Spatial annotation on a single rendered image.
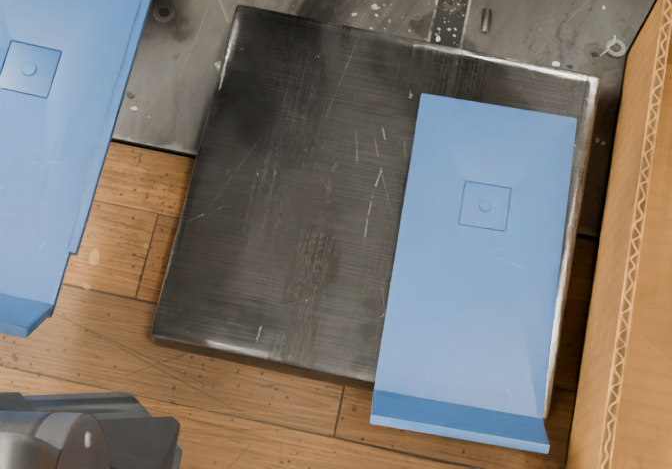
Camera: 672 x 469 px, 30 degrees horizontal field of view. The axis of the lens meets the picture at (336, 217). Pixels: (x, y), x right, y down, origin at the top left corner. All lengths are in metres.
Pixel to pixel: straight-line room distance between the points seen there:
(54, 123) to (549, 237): 0.21
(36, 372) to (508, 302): 0.20
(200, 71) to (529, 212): 0.17
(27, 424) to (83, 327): 0.29
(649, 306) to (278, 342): 0.16
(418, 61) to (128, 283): 0.16
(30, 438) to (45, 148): 0.26
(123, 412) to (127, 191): 0.24
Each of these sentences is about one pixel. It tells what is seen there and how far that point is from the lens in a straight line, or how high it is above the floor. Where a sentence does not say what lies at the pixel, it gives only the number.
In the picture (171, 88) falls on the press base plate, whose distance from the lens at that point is 0.59.
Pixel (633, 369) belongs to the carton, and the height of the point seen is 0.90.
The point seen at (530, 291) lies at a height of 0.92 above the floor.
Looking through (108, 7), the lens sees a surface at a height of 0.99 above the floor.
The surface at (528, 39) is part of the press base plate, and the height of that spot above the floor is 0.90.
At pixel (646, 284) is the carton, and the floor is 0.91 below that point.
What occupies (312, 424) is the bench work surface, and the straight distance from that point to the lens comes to 0.54.
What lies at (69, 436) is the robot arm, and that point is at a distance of 0.26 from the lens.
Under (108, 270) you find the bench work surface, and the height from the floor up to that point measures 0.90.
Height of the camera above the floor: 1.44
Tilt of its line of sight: 71 degrees down
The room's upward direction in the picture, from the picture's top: 4 degrees clockwise
